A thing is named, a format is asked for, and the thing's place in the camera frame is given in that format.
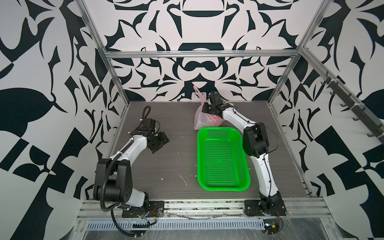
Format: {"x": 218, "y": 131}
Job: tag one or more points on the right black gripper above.
{"x": 204, "y": 107}

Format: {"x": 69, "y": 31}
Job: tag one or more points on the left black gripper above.
{"x": 164, "y": 139}

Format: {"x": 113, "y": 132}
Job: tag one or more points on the pink plastic bag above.
{"x": 202, "y": 120}

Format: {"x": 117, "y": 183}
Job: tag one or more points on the green plastic basket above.
{"x": 221, "y": 161}

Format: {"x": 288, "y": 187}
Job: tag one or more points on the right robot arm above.
{"x": 256, "y": 146}

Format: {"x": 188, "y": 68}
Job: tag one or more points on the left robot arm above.
{"x": 113, "y": 186}

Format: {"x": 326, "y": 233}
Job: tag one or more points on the small circuit board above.
{"x": 273, "y": 227}

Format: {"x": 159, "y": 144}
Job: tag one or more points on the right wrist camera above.
{"x": 215, "y": 98}

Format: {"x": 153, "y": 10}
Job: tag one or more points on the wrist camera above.
{"x": 148, "y": 125}
{"x": 215, "y": 98}

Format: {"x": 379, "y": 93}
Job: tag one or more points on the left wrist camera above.
{"x": 148, "y": 125}

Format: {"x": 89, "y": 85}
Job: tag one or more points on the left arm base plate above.
{"x": 149, "y": 209}

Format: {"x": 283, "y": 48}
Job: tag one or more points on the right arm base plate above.
{"x": 264, "y": 207}

